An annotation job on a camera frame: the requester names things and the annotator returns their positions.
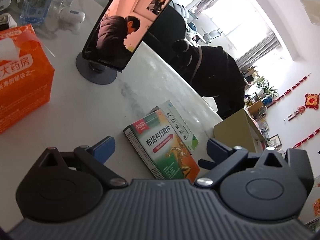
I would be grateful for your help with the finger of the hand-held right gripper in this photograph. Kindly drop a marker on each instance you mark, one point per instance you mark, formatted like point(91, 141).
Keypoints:
point(207, 164)

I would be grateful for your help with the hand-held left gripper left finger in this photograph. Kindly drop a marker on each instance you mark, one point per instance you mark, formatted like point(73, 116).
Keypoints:
point(105, 150)

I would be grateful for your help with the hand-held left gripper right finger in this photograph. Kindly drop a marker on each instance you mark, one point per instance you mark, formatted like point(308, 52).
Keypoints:
point(218, 150)

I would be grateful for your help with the tan cardboard box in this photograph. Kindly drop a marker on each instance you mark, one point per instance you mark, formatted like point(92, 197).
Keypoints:
point(235, 127)

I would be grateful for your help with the green orange medicine box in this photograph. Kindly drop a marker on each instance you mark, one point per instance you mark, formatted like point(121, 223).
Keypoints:
point(162, 150)

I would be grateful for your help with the white green medicine box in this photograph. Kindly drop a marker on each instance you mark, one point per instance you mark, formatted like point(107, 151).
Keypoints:
point(177, 120)

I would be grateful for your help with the white marble desktop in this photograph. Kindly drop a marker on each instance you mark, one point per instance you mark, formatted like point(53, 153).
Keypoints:
point(100, 105)

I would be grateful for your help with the framed cartoon picture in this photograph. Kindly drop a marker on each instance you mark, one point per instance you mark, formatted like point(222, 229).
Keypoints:
point(273, 141)

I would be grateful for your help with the wooden open cabinet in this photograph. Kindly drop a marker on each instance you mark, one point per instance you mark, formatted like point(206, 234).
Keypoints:
point(253, 106)

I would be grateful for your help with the round white desk fan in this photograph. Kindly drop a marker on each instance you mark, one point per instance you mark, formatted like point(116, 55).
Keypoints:
point(262, 111)

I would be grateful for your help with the blue figurine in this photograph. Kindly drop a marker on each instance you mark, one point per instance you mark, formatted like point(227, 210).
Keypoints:
point(267, 101)

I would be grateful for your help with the grey round phone stand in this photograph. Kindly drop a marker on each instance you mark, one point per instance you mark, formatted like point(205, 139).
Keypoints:
point(100, 76)

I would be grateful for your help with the potted green plant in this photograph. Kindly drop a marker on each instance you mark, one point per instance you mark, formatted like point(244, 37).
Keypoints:
point(267, 88)

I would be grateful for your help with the orange tissue pack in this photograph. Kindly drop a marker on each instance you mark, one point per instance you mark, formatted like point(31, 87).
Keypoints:
point(25, 85)

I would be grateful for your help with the grey curtain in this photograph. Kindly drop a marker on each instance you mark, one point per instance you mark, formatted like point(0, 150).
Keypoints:
point(260, 52)

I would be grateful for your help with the white office chair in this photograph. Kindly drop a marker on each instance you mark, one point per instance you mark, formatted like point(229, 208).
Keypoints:
point(213, 35)

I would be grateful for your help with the smartphone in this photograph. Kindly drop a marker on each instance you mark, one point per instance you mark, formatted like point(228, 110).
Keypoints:
point(125, 25)

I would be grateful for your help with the small white device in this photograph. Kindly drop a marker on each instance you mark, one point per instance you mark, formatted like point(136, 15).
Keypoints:
point(72, 15)

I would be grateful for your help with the grey sofa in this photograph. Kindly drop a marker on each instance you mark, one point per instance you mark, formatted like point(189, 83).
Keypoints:
point(181, 11)

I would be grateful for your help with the black white rolled cloth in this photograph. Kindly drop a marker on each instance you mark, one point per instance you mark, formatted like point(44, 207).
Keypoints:
point(7, 22)

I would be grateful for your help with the red knot wall ornament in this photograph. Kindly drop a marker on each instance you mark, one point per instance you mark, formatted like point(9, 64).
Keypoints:
point(312, 101)

